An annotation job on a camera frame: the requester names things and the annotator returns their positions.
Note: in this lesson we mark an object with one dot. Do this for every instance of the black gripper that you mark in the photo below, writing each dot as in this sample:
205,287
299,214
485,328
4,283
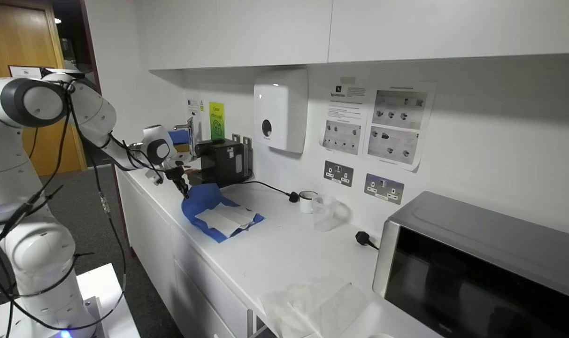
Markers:
177,169

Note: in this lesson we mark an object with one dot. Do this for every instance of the blue placemat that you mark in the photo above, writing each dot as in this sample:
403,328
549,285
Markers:
202,197

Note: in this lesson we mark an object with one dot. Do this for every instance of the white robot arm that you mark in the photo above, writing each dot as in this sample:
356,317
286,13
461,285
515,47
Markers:
21,169

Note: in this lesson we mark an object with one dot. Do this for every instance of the black coffee machine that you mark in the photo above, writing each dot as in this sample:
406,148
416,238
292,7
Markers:
228,161

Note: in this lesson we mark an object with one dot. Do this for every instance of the blue box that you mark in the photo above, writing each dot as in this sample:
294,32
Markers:
181,133

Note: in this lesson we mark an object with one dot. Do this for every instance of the white base cabinet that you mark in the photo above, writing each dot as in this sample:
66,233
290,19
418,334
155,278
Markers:
164,255

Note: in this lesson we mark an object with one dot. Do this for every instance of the green yellow poster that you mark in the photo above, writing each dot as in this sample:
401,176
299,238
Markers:
217,120

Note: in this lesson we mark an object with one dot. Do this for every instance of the white paper towel dispenser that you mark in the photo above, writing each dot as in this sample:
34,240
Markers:
277,112

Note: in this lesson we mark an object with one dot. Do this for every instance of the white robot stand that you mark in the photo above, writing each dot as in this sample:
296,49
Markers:
108,300

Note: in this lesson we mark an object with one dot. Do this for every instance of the white laminated notice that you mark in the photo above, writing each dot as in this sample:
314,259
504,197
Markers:
342,118
397,124

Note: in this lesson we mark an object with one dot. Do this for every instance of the black microwave plug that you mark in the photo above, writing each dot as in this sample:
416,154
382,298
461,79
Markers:
363,236

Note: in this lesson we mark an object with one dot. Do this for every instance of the white door sign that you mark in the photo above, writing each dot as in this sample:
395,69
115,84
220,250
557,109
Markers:
25,69

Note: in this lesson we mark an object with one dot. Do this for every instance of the wooden door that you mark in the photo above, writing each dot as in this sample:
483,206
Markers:
18,37

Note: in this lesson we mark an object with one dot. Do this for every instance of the silver microwave oven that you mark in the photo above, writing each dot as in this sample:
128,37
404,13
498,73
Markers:
483,268

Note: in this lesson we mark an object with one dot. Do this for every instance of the steel wall socket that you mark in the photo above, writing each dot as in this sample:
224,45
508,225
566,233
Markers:
235,137
339,173
247,141
384,188

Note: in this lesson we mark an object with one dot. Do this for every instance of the white wall cabinet unit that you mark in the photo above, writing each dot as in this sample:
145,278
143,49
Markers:
359,28

